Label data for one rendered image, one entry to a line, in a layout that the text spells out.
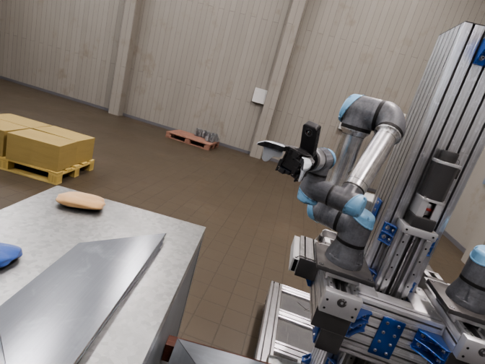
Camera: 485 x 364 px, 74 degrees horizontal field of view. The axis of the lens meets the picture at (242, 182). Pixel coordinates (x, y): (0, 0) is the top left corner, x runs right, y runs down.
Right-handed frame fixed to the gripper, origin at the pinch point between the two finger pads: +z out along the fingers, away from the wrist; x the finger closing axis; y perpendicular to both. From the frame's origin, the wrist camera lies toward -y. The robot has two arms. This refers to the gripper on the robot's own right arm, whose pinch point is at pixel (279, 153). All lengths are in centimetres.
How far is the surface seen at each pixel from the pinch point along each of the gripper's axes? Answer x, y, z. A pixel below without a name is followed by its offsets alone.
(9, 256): 32, 43, 45
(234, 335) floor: 23, 150, -96
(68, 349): -1, 38, 47
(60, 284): 17, 41, 40
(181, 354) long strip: -5, 59, 15
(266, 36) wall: 479, -83, -638
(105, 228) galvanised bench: 39, 46, 16
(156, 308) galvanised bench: 0.7, 41.1, 25.4
